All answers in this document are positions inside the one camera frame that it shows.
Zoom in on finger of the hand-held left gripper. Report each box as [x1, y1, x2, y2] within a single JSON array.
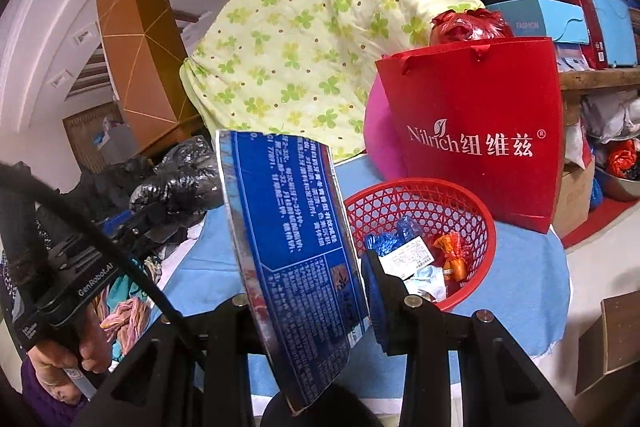
[[107, 207, 166, 253]]

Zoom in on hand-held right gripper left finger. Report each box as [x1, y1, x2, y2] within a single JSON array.
[[72, 297, 271, 427]]

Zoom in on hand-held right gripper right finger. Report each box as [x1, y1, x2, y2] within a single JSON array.
[[361, 249, 583, 427]]

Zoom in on white blue face mask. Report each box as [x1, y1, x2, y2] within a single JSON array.
[[405, 267, 448, 303]]

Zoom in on blue foil wrapper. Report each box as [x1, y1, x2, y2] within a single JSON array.
[[364, 216, 426, 258]]

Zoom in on blue carton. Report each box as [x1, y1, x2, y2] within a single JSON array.
[[215, 129, 371, 413]]

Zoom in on red plastic basket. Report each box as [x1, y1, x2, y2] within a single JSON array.
[[342, 178, 497, 313]]

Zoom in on person's left hand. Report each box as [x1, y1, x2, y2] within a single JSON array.
[[27, 307, 113, 408]]

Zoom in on teal cloth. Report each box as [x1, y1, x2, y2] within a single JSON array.
[[105, 274, 141, 308]]

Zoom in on white bed sheet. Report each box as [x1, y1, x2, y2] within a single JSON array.
[[150, 227, 206, 298]]

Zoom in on pink knit cloth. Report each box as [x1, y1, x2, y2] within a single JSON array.
[[100, 297, 148, 333]]

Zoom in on large shiny black plastic bag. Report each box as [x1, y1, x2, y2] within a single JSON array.
[[129, 136, 226, 215]]

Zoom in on black white patterned garment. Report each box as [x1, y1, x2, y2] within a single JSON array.
[[0, 252, 23, 333]]

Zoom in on grey storage box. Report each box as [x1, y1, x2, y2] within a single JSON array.
[[95, 117, 137, 155]]

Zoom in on wooden lattice screen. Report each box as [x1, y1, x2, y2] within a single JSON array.
[[62, 102, 126, 172]]

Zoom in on red paper bag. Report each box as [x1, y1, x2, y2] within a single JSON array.
[[375, 36, 566, 235]]

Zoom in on blue blanket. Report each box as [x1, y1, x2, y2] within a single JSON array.
[[162, 152, 571, 400]]

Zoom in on pink pillow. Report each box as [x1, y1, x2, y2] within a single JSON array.
[[363, 84, 411, 178]]

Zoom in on orange wooden column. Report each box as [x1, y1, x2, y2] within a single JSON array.
[[90, 0, 201, 142]]

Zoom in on brown cardboard box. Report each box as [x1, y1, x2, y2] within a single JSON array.
[[552, 157, 597, 240]]

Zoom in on brown wooden stool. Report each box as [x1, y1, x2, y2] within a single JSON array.
[[575, 294, 640, 398]]

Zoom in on red floor mat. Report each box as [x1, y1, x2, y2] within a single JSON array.
[[562, 197, 640, 249]]

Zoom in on green clover quilt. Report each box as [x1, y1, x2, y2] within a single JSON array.
[[180, 0, 493, 162]]

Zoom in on metal bowl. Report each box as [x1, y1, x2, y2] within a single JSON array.
[[592, 157, 640, 202]]

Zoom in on orange red plastic bag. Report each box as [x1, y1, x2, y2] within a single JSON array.
[[607, 139, 638, 180]]

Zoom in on white plastic bags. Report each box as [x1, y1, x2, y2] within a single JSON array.
[[580, 92, 640, 145]]

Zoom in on wooden shelf board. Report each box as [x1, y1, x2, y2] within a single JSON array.
[[559, 67, 640, 94]]

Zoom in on light blue cardboard box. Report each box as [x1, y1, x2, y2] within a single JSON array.
[[487, 0, 591, 45]]

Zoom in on black cable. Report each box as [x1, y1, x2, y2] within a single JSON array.
[[0, 162, 208, 365]]

